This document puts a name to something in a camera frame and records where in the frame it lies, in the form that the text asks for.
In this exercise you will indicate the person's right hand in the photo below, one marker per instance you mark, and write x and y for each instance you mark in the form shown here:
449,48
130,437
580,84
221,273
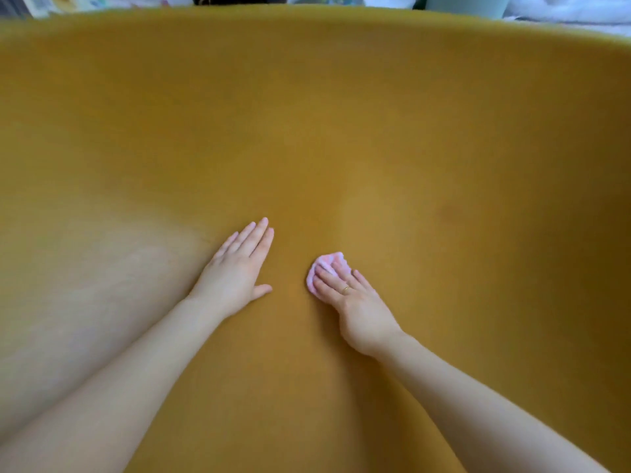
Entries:
362,315

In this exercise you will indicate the person's left hand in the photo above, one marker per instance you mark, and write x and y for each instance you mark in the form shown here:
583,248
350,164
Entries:
231,280

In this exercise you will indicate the person's left thumb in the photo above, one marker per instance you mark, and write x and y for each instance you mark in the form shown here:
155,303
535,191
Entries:
261,291

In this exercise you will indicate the person's left little finger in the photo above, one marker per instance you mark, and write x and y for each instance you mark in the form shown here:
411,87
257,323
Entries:
227,244

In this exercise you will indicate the person's right little finger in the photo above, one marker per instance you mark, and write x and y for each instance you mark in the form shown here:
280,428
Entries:
364,280

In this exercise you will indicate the person's right middle finger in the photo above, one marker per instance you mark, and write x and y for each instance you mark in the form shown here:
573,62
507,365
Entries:
333,280

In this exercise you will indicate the person's left middle finger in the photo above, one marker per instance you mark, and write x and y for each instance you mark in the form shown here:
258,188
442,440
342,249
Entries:
256,237

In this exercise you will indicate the pink cleaning cloth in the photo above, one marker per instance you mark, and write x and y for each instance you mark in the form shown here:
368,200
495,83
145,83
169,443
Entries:
320,265

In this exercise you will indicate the person's left forearm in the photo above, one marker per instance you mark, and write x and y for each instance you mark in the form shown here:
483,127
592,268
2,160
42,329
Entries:
113,394

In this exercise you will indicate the person's right forearm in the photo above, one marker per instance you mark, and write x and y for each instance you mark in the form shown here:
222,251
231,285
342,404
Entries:
473,413

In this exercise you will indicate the printed paper sheets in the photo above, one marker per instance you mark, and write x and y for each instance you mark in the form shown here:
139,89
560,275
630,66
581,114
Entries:
59,3

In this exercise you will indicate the pale green container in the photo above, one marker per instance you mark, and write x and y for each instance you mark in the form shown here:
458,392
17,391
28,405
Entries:
468,4

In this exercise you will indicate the white fabric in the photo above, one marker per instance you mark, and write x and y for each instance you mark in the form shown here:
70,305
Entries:
572,12

